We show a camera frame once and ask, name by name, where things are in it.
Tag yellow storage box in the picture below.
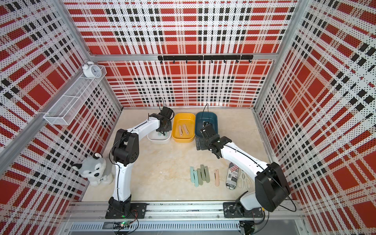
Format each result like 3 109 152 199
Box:
171 113 195 144

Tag black hook rail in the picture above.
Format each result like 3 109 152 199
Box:
157 55 254 62

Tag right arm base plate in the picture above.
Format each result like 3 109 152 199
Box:
223 202 264 219

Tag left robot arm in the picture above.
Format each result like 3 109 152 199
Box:
109 107 174 215

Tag white wire mesh shelf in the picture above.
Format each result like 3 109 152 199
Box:
44 65 107 125

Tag husky plush toy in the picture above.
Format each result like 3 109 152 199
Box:
72 153 114 187

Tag mint knife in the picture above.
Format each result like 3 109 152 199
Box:
193 170 199 187
190 166 195 183

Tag white storage box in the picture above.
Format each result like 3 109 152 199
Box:
147 130 171 144

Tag white alarm clock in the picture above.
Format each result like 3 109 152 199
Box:
82 61 102 78

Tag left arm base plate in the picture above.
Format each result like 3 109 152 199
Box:
105 203 147 219

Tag pink knife top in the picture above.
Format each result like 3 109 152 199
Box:
178 125 183 137

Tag dark teal storage box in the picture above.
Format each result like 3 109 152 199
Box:
195 112 218 138

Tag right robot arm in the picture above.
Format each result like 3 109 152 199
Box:
200 125 290 212

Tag white handled scissors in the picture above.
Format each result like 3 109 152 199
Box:
237 170 252 190

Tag printed pencil case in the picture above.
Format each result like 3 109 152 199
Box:
226 162 240 190

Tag green circuit board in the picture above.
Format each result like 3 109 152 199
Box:
113 221 129 230

